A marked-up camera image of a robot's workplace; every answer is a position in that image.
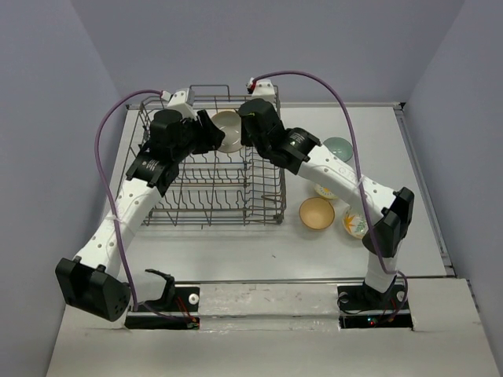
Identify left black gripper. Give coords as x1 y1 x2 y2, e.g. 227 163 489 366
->
171 110 226 163

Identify white pink rimmed bowl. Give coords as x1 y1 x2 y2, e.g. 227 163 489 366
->
211 111 242 154

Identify yellow blue sun bowl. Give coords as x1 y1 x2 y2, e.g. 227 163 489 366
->
314 184 339 200

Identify tan orange bowl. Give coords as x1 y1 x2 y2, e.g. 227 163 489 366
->
299 197 336 231

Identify leaf patterned white bowl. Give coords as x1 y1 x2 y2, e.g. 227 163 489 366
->
342 207 369 240

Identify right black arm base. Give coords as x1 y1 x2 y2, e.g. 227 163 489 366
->
336 284 413 330

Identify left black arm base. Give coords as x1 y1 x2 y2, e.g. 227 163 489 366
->
124 269 200 331

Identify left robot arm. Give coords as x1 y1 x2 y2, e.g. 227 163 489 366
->
55 109 225 322

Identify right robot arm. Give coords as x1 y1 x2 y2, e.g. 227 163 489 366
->
237 98 414 308

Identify teal ceramic bowl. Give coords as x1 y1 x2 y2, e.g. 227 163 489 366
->
323 137 353 163

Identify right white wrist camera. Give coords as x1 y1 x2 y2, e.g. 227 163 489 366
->
247 78 277 105

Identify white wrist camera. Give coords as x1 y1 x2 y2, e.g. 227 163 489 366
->
160 88 197 119
247 78 277 105

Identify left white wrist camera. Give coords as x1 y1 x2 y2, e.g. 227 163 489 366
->
160 88 197 119

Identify grey wire dish rack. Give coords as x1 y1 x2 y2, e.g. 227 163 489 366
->
120 84 286 228

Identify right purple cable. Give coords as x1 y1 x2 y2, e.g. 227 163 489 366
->
253 70 409 306

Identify purple cable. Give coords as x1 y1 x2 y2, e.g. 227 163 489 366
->
253 70 409 306
96 90 197 325

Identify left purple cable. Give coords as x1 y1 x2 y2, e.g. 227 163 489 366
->
96 90 197 325

